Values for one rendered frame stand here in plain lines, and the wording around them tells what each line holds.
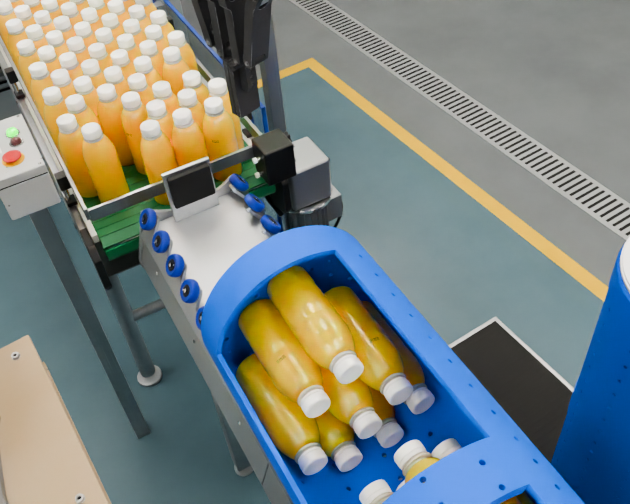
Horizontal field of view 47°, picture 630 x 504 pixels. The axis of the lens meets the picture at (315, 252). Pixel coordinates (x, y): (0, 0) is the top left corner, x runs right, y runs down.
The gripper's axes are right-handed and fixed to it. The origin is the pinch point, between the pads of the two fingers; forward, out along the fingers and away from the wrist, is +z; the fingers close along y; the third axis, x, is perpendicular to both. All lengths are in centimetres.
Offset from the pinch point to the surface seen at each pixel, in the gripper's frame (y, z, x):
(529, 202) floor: -39, 155, 152
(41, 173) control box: -61, 45, -7
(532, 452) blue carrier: 42, 31, 1
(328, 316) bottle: 10.6, 33.1, 0.2
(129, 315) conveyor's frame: -82, 120, 5
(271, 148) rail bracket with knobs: -40, 53, 34
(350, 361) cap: 17.2, 34.1, -2.6
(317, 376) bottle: 13.3, 38.8, -5.2
